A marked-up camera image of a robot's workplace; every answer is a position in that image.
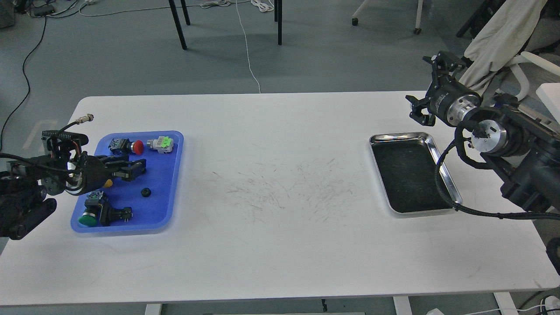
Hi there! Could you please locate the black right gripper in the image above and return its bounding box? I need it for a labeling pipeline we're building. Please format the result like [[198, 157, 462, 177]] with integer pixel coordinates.
[[405, 51, 482, 127]]

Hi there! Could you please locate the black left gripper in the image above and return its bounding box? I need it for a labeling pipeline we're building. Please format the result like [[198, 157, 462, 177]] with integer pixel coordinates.
[[66, 153, 147, 196]]

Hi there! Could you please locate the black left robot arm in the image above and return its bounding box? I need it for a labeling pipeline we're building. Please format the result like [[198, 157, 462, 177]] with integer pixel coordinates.
[[0, 152, 147, 241]]

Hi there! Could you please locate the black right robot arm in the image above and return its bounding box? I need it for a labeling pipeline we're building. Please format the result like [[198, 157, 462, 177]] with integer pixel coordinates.
[[406, 51, 560, 220]]

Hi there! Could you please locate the blue plastic tray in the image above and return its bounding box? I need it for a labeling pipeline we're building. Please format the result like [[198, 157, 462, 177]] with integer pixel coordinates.
[[70, 131, 184, 236]]

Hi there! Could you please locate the silver metal tray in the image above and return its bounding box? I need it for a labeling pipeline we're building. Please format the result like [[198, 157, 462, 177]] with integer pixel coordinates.
[[369, 132, 462, 218]]

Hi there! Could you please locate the beige cloth on chair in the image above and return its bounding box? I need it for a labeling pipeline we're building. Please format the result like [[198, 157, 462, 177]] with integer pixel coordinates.
[[459, 0, 546, 91]]

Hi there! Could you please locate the black table leg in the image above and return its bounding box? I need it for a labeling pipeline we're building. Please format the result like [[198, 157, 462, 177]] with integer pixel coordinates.
[[168, 0, 188, 51]]

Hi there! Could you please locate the red push button switch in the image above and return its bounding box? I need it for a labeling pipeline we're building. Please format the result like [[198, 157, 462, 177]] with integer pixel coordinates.
[[108, 138, 144, 155]]

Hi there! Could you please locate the grey green switch module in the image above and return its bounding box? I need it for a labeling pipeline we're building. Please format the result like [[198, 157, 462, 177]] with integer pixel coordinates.
[[146, 136, 174, 154]]

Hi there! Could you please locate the black switch block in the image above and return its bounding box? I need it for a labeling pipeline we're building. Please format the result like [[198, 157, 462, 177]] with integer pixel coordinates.
[[99, 202, 133, 227]]

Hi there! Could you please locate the green push button switch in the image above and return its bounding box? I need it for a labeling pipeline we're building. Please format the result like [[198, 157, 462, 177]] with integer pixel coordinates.
[[78, 190, 107, 227]]

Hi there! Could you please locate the white floor cable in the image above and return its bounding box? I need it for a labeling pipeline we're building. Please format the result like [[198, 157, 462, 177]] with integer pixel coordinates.
[[235, 0, 262, 94]]

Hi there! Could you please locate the black floor cable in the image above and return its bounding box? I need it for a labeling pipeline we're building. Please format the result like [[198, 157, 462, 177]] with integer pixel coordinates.
[[0, 15, 48, 140]]

